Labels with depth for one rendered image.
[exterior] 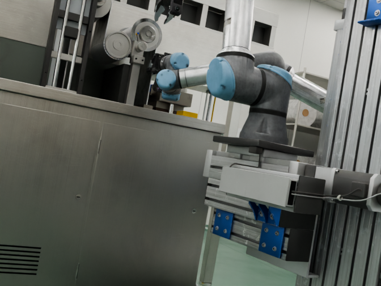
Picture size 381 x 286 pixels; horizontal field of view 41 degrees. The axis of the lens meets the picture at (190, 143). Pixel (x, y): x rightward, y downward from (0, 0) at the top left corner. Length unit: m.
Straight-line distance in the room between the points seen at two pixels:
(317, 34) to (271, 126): 4.80
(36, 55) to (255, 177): 1.52
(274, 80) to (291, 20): 4.56
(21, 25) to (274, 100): 1.41
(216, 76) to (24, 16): 1.30
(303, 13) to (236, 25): 4.67
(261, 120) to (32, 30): 1.38
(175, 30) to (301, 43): 3.51
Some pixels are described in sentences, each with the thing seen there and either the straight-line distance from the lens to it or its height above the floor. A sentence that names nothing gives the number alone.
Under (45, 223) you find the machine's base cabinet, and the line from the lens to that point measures 1.96.
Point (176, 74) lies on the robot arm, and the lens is 1.91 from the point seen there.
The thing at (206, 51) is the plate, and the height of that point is 1.33.
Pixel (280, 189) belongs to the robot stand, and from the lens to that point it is 1.21.
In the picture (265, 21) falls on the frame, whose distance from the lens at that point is 3.04.
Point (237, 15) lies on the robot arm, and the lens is 1.55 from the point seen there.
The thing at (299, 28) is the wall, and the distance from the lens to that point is 6.12.
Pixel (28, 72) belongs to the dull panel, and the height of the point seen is 1.00.
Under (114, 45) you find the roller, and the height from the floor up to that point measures 1.17.
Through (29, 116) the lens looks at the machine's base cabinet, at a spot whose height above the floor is 0.79.
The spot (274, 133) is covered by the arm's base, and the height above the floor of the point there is 0.85.
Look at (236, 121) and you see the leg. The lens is 3.06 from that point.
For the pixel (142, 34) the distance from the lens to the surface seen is 2.30.
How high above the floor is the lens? 0.73
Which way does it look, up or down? 2 degrees up
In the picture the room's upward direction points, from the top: 10 degrees clockwise
